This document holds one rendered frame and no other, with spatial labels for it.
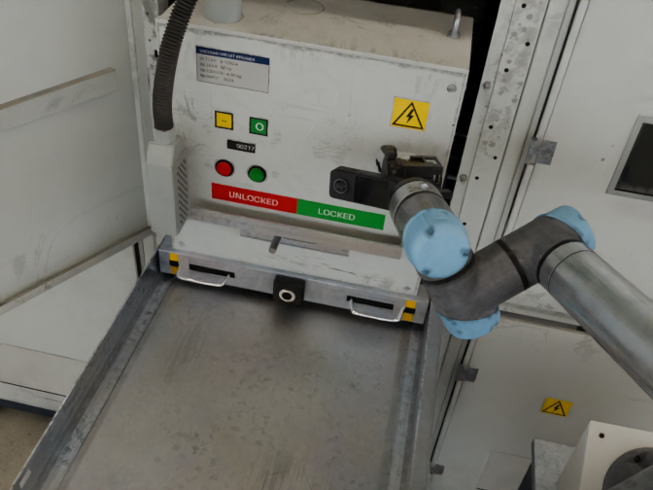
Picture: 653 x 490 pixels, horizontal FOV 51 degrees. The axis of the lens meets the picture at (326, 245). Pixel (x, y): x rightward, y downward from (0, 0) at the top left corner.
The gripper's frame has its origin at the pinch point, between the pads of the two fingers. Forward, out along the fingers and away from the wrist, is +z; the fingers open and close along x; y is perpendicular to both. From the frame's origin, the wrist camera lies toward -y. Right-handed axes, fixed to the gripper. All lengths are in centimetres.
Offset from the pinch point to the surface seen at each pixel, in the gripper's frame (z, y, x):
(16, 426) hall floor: 65, -90, -109
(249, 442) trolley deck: -18, -20, -44
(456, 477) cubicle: 31, 36, -100
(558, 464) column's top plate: -14, 36, -53
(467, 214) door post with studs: 14.9, 21.8, -15.7
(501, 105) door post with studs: 8.5, 22.5, 7.6
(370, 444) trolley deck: -18.5, 0.1, -43.9
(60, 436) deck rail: -18, -50, -42
